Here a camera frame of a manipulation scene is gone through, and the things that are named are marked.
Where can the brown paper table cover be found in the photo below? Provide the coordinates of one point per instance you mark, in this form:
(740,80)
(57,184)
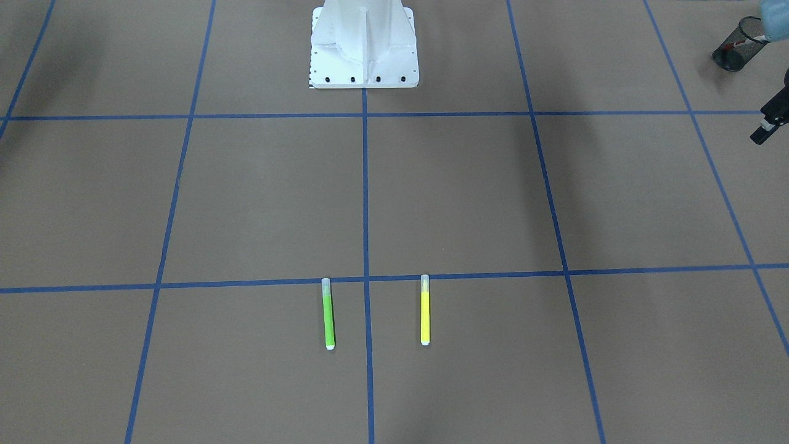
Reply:
(607,249)

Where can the green marker pen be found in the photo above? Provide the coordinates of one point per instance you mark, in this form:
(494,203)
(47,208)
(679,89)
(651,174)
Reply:
(327,302)

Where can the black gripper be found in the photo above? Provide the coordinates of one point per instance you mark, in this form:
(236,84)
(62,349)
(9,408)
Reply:
(775,112)

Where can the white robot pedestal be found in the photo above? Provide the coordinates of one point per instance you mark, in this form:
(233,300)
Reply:
(363,44)

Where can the red capped white marker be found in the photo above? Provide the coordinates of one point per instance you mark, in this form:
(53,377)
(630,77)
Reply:
(760,40)

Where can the yellow marker pen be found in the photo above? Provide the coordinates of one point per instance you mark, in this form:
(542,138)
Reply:
(425,319)

